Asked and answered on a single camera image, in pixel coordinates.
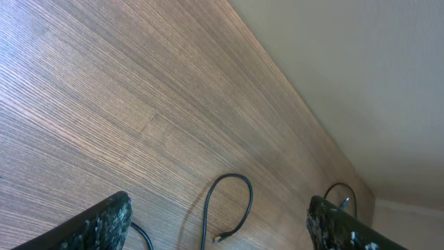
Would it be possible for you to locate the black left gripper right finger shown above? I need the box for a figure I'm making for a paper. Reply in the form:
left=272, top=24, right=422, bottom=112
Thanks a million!
left=307, top=196, right=406, bottom=250

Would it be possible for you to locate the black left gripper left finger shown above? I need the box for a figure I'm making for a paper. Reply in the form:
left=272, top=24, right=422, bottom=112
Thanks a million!
left=14, top=191, right=133, bottom=250

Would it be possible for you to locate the black cable with silver tip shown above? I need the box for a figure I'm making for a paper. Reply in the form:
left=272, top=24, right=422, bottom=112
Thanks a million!
left=323, top=182, right=358, bottom=219

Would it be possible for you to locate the black thin usb cable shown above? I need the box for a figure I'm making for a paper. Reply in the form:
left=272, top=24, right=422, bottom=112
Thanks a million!
left=200, top=173, right=254, bottom=250

